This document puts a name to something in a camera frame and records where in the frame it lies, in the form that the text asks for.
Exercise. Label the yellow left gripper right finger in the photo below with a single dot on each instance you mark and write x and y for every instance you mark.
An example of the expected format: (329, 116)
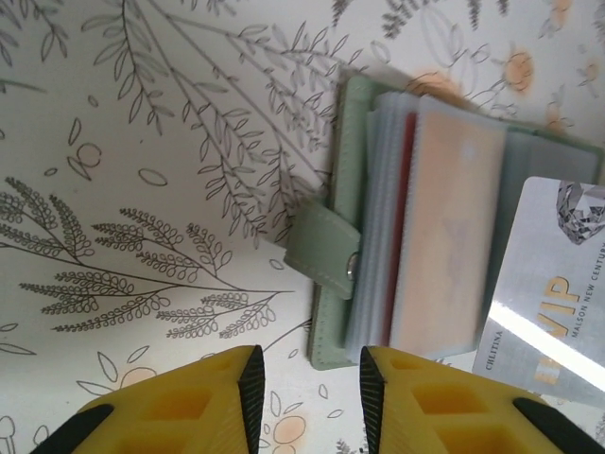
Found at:
(449, 411)

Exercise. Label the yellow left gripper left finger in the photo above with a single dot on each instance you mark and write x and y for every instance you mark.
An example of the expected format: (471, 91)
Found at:
(189, 406)

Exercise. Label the silver VIP card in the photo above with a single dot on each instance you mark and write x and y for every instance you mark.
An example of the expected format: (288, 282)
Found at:
(534, 265)

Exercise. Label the plain orange card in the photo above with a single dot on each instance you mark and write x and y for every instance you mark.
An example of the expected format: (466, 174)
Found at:
(449, 213)

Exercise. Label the dark red card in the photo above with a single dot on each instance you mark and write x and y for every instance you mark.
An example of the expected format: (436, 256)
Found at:
(402, 213)

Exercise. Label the green leather card holder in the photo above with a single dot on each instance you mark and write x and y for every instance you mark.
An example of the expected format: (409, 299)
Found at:
(352, 156)

